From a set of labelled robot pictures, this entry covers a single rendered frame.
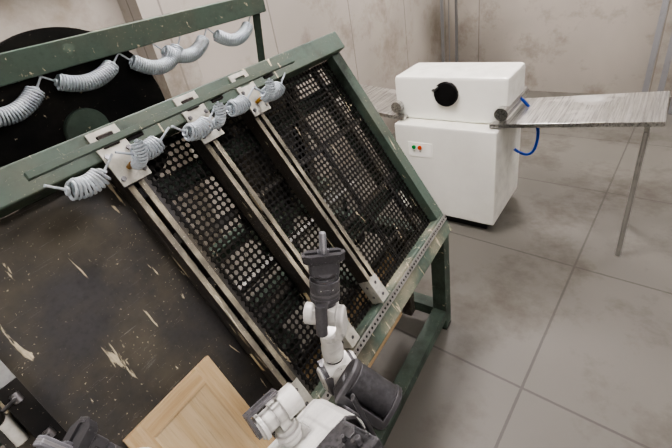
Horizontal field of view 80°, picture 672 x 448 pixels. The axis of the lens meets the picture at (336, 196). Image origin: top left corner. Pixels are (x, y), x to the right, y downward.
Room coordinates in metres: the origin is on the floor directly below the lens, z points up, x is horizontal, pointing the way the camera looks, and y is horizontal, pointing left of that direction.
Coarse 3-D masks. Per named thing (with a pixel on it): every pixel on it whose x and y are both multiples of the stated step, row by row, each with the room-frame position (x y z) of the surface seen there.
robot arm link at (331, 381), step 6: (348, 354) 0.90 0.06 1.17; (354, 354) 0.89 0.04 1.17; (342, 366) 0.84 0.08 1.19; (318, 372) 0.86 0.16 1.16; (336, 372) 0.82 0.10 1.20; (342, 372) 0.77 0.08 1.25; (324, 378) 0.83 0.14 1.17; (330, 378) 0.82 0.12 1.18; (336, 378) 0.79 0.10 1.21; (324, 384) 0.82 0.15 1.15; (330, 384) 0.81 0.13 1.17; (330, 390) 0.80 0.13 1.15
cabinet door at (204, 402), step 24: (192, 384) 0.86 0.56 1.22; (216, 384) 0.88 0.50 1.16; (168, 408) 0.79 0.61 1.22; (192, 408) 0.81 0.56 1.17; (216, 408) 0.83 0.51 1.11; (240, 408) 0.86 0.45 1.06; (144, 432) 0.73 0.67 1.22; (168, 432) 0.74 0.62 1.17; (192, 432) 0.76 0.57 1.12; (216, 432) 0.78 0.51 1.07; (240, 432) 0.80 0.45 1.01
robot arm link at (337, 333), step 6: (342, 306) 0.87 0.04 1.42; (336, 312) 0.85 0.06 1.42; (342, 312) 0.85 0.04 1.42; (336, 318) 0.84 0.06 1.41; (342, 318) 0.84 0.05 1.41; (336, 324) 0.83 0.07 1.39; (342, 324) 0.83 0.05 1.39; (330, 330) 0.88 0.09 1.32; (336, 330) 0.84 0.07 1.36; (342, 330) 0.83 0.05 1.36; (330, 336) 0.86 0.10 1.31; (336, 336) 0.84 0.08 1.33; (342, 336) 0.84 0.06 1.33; (324, 342) 0.86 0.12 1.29; (330, 342) 0.85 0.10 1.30
